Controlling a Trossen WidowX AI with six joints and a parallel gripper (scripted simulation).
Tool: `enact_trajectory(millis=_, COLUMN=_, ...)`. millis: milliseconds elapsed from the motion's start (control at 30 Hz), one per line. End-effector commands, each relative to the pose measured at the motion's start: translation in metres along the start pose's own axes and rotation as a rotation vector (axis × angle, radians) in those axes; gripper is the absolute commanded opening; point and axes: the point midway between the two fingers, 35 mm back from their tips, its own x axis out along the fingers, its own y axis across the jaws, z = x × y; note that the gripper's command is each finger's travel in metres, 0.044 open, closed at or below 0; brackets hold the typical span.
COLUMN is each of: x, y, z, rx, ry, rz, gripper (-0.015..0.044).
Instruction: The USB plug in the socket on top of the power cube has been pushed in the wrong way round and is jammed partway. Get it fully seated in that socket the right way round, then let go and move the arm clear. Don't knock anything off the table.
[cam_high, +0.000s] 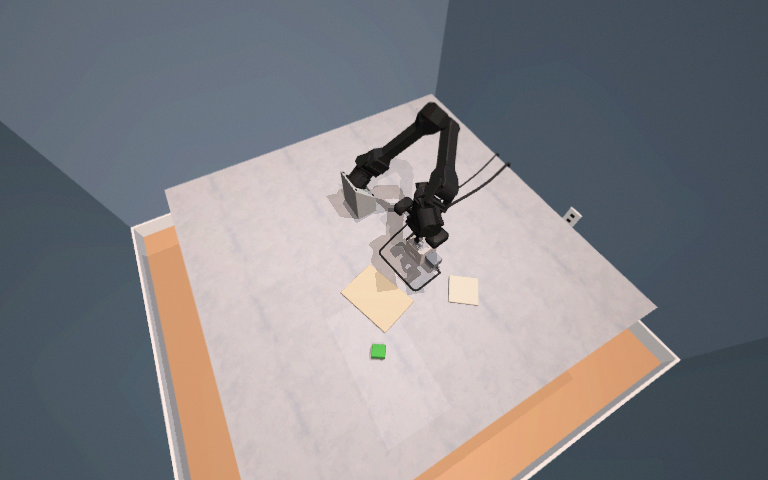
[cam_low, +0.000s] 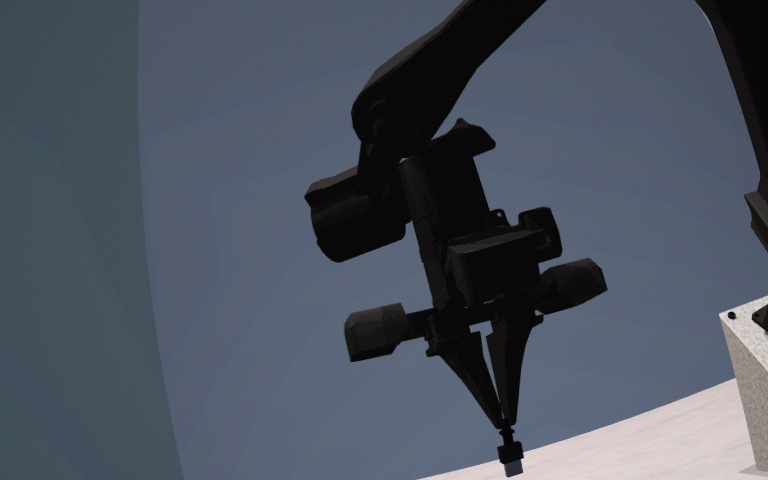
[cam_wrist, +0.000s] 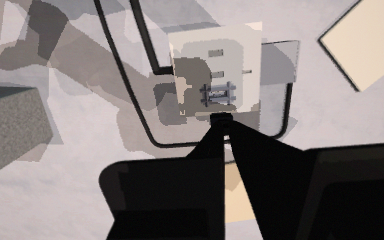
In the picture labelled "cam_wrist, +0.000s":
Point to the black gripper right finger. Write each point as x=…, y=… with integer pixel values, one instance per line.
x=284, y=184

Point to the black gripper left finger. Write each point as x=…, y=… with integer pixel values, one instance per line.
x=194, y=181

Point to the beige flat rectangular mat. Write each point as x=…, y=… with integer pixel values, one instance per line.
x=237, y=205

